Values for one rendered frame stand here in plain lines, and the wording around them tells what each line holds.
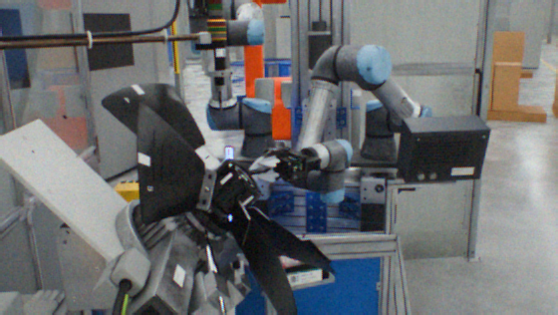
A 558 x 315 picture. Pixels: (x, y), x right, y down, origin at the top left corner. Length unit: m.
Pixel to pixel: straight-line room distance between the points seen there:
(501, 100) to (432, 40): 5.64
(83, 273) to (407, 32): 2.43
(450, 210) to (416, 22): 1.23
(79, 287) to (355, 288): 0.99
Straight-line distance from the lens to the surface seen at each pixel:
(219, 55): 1.20
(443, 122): 1.72
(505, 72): 8.72
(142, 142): 0.90
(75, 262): 1.21
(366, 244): 1.76
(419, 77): 3.20
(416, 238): 3.48
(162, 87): 1.32
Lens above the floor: 1.56
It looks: 16 degrees down
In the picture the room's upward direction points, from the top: 2 degrees counter-clockwise
